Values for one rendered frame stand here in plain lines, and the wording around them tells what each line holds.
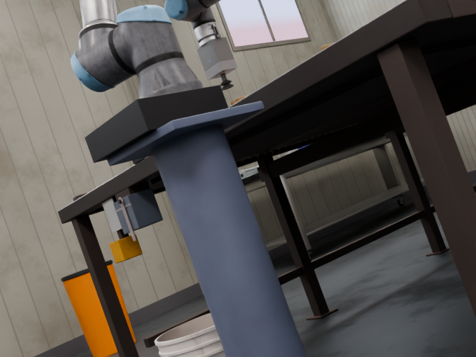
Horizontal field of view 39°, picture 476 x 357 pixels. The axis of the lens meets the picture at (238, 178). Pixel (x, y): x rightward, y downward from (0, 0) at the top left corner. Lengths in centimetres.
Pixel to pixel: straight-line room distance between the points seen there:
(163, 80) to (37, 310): 429
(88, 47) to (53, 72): 465
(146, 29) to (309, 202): 630
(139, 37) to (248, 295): 62
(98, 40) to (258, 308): 72
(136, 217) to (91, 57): 85
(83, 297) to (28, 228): 109
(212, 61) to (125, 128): 73
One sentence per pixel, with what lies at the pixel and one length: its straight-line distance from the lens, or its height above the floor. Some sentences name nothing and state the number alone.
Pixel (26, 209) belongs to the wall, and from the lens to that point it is 575.
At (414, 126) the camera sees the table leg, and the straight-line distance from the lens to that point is 136.
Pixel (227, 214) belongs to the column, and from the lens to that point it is 144.
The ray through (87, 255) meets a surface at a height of 69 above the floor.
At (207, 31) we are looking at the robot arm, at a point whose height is 121.
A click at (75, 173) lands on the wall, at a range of 602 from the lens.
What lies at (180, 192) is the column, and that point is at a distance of 146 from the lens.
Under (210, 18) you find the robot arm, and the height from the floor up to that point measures 124.
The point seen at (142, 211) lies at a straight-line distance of 234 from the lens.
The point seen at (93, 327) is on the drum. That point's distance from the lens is 488.
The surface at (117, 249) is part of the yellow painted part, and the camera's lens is 253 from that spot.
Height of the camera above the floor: 66
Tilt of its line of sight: 2 degrees up
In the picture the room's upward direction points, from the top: 20 degrees counter-clockwise
